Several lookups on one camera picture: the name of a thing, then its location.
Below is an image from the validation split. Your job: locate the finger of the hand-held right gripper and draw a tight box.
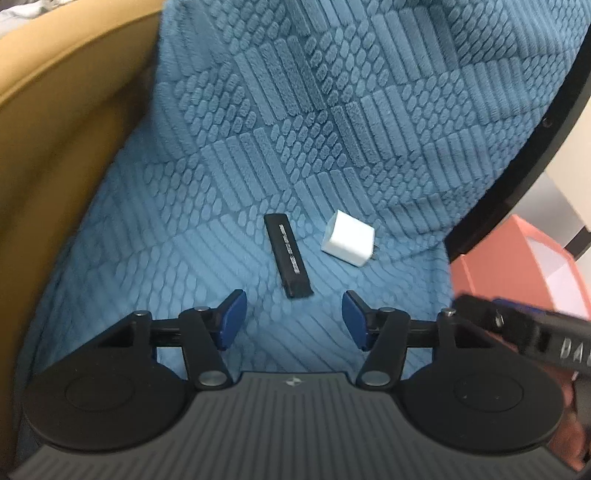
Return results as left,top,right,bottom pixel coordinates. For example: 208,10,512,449
452,295,550,357

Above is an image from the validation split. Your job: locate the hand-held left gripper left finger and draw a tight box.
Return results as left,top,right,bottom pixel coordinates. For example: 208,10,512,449
97,289,248,391

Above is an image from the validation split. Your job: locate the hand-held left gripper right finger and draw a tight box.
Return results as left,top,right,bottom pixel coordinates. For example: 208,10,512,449
342,290,491,389

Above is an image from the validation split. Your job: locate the pink cardboard box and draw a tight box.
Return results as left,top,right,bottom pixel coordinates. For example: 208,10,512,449
450,215,591,320

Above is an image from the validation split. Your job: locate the white charger cube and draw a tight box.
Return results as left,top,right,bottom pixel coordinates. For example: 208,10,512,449
321,210,382,268

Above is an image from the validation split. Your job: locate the black stick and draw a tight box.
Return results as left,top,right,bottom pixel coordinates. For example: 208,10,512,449
263,213,316,299

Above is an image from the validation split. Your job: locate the blue textured seat cover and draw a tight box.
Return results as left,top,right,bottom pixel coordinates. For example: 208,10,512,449
21,0,591,376

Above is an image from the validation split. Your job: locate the mustard yellow armrest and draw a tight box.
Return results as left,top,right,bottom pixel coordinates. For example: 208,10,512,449
0,8,168,480

